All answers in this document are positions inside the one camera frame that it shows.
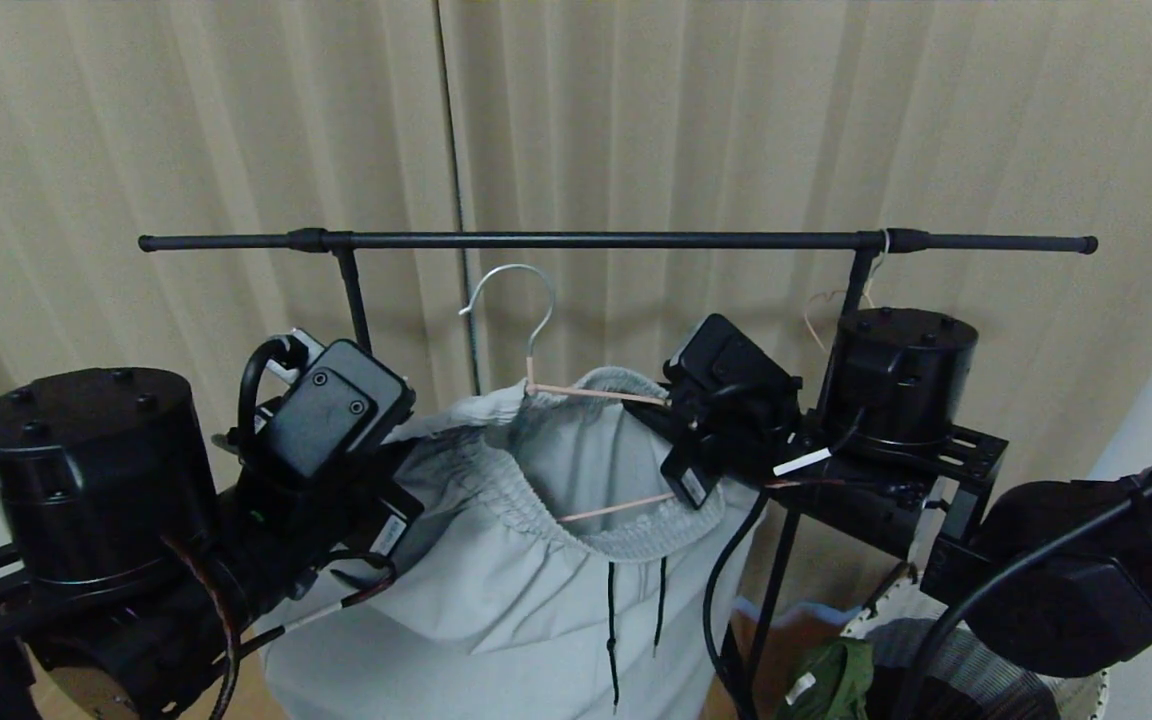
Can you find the black clothes rack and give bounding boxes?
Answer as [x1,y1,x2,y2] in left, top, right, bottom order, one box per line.
[137,227,1100,720]

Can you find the white laundry basket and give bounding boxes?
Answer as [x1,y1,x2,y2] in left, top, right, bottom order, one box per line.
[840,563,1113,720]

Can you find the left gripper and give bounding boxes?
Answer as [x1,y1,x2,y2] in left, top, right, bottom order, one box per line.
[224,443,428,623]

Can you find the beige curtain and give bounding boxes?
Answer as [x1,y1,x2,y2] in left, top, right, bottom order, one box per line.
[0,0,1152,663]

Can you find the pink clothes hanger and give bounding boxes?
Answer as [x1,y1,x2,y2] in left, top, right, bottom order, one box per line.
[457,262,699,525]
[803,232,888,353]

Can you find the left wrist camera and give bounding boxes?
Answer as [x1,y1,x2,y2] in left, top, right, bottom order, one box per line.
[225,327,418,493]

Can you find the green garment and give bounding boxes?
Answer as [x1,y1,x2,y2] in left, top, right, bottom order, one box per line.
[775,637,876,720]

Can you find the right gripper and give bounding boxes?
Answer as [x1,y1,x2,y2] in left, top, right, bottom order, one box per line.
[659,418,823,512]

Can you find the pale grey shorts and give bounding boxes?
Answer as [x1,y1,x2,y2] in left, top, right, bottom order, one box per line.
[260,365,768,720]

